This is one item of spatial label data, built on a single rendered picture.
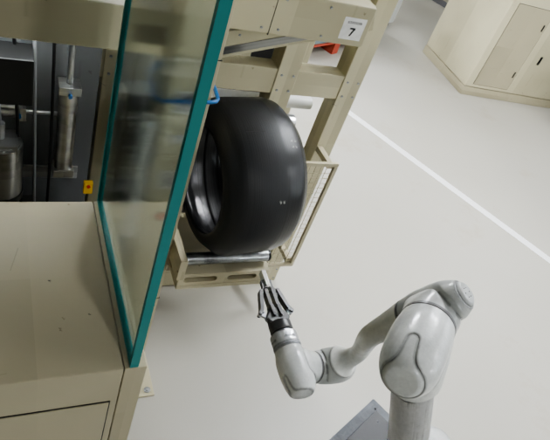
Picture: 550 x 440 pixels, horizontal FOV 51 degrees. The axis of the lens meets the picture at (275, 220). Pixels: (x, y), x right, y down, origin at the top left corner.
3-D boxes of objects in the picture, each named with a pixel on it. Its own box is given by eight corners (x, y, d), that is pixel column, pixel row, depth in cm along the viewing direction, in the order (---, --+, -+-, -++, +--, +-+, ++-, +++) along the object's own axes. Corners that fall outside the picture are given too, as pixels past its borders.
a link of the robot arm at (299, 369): (265, 358, 180) (297, 357, 188) (279, 405, 171) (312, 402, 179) (285, 340, 174) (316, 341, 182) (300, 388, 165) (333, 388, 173)
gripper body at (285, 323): (298, 326, 183) (289, 301, 188) (274, 328, 179) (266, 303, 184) (290, 337, 188) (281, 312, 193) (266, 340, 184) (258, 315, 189)
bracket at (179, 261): (175, 281, 203) (181, 262, 197) (154, 206, 229) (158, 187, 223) (184, 280, 204) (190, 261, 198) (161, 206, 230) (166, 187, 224)
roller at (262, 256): (182, 268, 204) (183, 257, 202) (178, 260, 208) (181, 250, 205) (270, 263, 220) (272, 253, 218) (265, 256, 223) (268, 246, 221)
